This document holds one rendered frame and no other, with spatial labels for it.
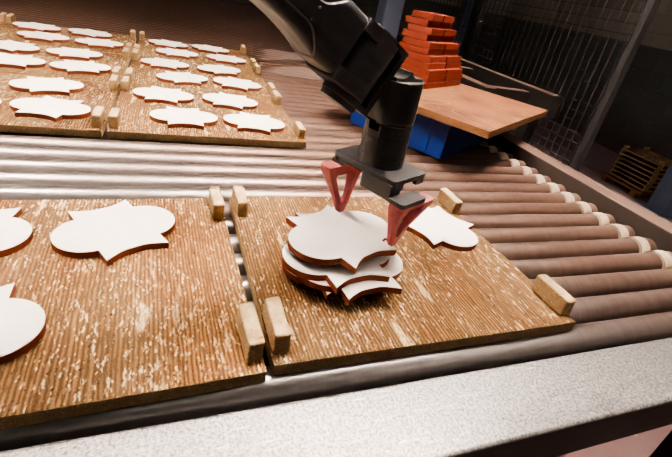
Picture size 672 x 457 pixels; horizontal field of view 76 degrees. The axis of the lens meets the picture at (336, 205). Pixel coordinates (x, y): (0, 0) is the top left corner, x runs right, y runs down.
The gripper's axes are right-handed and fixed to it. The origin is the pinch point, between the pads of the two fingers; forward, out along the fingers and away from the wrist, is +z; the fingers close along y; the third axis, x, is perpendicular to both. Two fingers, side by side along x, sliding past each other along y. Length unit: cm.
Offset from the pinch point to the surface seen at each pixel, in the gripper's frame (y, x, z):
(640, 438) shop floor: -53, -125, 102
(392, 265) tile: -6.1, 0.5, 3.0
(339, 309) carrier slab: -6.2, 9.7, 5.8
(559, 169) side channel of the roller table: -1, -77, 6
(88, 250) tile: 16.9, 29.2, 4.5
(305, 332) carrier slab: -6.8, 15.5, 5.7
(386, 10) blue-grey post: 120, -142, -16
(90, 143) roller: 55, 17, 8
